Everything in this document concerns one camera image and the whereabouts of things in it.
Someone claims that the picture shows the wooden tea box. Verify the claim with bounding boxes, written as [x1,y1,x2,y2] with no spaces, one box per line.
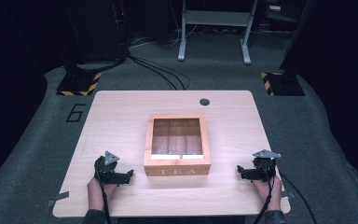
[143,113,212,177]

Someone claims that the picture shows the black base hazard striped tape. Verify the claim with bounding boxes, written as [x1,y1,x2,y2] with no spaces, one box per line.
[260,72,306,97]
[56,71,103,97]

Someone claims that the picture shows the black floor cables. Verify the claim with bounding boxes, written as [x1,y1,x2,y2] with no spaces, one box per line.
[126,34,191,91]

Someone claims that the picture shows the black equipment cabinet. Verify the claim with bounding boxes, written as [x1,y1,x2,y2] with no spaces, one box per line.
[63,0,129,64]

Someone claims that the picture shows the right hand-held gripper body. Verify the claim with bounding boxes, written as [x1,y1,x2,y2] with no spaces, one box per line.
[252,148,282,182]

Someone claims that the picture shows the person's right hand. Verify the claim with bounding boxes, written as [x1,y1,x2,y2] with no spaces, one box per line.
[253,175,283,212]

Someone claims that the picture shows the long black cable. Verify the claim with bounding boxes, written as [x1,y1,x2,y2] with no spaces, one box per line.
[279,172,319,224]

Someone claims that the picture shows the grey tape strip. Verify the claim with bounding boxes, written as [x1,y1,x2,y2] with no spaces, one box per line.
[46,190,70,208]

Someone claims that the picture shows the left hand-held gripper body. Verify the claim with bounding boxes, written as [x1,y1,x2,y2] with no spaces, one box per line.
[93,150,120,185]

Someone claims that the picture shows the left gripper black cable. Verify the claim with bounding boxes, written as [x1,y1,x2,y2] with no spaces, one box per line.
[96,167,112,224]

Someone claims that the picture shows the person's left hand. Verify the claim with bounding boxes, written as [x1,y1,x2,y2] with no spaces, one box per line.
[87,177,117,212]

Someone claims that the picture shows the white metal stand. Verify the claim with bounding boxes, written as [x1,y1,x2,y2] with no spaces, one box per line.
[177,0,259,65]

